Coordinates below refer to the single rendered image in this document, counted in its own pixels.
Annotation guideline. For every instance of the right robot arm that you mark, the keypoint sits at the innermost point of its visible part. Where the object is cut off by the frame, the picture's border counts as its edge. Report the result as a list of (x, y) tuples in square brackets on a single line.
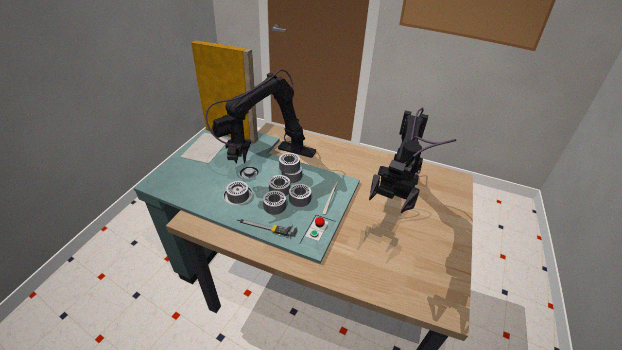
[(283, 93)]

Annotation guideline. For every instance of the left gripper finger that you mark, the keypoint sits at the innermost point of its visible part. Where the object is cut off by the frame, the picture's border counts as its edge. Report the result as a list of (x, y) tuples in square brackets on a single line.
[(410, 201), (374, 186)]

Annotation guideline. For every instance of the white flat sheet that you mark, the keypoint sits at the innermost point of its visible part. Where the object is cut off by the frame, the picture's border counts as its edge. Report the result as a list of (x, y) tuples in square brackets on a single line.
[(205, 148)]

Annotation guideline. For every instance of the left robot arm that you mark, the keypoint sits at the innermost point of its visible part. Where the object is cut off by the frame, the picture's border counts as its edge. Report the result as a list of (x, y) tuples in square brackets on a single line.
[(408, 148)]

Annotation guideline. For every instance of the yellow flat bar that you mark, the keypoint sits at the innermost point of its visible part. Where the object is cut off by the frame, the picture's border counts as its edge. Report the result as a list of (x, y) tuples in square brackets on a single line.
[(224, 72)]

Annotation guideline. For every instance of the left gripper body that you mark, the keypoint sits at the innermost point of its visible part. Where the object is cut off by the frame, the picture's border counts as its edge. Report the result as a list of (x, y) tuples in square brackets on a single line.
[(391, 185)]

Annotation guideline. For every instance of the grey vernier caliper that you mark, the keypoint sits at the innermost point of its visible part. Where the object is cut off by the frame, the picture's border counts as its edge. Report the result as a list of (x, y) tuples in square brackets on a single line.
[(276, 229)]

